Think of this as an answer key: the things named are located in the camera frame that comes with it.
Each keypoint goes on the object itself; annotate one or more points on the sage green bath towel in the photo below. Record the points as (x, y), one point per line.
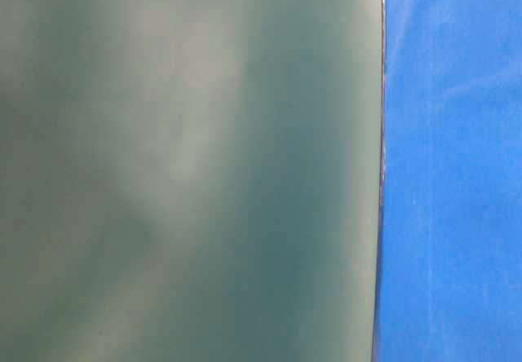
(189, 180)

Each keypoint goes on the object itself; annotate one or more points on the blue table cloth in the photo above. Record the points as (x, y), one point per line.
(450, 264)

